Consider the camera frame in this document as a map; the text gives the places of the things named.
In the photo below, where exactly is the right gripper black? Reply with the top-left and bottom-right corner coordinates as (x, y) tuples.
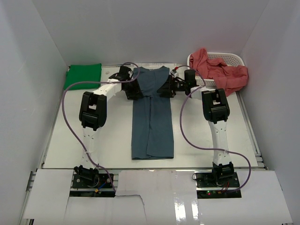
(157, 75), (188, 98)

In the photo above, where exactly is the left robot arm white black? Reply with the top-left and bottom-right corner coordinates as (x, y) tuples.
(74, 65), (143, 188)

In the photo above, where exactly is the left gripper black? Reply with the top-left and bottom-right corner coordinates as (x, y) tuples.
(122, 78), (143, 100)

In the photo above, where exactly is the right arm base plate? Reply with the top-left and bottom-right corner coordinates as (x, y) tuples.
(192, 172), (242, 199)

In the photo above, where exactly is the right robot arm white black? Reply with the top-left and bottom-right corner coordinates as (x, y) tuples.
(157, 67), (234, 187)

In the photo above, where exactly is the red t shirt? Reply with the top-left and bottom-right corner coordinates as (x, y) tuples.
(189, 48), (248, 96)

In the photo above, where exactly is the blue t shirt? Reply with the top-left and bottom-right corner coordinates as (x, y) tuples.
(131, 66), (174, 160)

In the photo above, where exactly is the white perforated plastic basket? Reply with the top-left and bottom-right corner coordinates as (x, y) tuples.
(187, 52), (245, 87)

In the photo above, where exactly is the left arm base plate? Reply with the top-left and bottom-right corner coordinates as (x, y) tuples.
(69, 173), (115, 198)

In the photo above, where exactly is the folded green t shirt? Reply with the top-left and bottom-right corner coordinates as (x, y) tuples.
(64, 63), (102, 90)

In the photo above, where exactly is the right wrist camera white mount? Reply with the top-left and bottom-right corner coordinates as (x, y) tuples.
(170, 67), (179, 77)

